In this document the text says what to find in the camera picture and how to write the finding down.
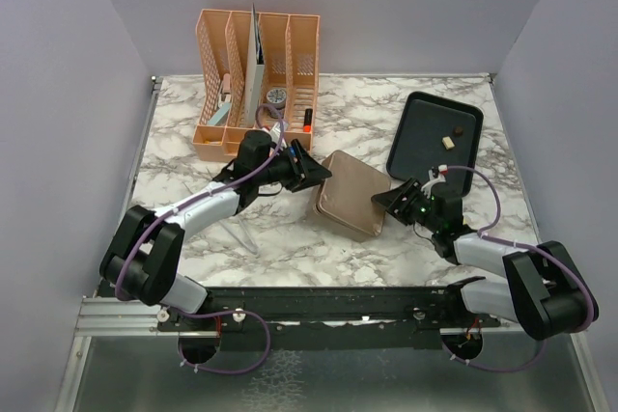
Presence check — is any white upright booklet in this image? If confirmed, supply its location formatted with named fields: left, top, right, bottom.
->
left=243, top=5, right=265, bottom=127

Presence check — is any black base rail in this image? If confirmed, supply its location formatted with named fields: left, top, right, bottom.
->
left=157, top=284, right=500, bottom=352

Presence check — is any black orange marker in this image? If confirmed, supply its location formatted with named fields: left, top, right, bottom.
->
left=302, top=108, right=313, bottom=133

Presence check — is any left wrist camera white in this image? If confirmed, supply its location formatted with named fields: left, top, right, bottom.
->
left=265, top=123, right=285, bottom=143

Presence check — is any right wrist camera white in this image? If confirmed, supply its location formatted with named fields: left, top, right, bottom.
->
left=421, top=164, right=448, bottom=198

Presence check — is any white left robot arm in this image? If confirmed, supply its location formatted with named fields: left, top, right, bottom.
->
left=99, top=129, right=332, bottom=330

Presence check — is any rose gold tin lid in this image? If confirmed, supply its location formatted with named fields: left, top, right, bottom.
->
left=315, top=151, right=391, bottom=219

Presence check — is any black plastic tray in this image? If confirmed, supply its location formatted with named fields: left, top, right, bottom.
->
left=386, top=92, right=484, bottom=181

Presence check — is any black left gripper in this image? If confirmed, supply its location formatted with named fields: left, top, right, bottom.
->
left=257, top=140, right=333, bottom=193

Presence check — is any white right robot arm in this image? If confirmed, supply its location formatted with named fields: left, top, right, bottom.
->
left=372, top=179, right=599, bottom=341

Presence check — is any gold chocolate tin box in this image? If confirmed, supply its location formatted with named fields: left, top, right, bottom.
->
left=308, top=191, right=384, bottom=242

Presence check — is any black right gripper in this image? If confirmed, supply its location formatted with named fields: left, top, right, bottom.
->
left=371, top=177, right=441, bottom=233

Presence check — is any peach plastic desk organizer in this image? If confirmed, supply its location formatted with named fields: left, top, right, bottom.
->
left=193, top=9, right=321, bottom=162

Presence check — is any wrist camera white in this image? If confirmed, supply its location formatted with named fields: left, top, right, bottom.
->
left=265, top=123, right=285, bottom=143
left=421, top=164, right=448, bottom=198

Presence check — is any small round patterned jar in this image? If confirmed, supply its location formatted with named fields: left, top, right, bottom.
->
left=266, top=87, right=288, bottom=119

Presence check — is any pink stapler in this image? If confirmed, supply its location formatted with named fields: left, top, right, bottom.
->
left=218, top=73, right=232, bottom=106

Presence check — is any cream square chocolate piece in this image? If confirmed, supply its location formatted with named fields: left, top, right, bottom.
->
left=442, top=136, right=455, bottom=151

